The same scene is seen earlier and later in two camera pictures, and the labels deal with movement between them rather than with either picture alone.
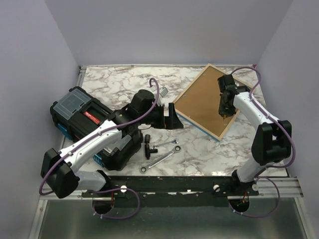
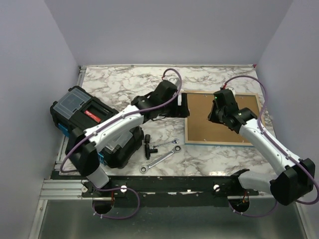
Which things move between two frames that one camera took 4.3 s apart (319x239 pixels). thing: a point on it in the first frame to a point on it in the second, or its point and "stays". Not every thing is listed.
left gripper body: x=159 y=120 to x=172 y=109
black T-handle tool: x=147 y=150 stays
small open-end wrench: x=174 y=141 stays
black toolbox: x=78 y=112 stays
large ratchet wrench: x=176 y=149 stays
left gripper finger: x=174 y=121 to x=184 y=111
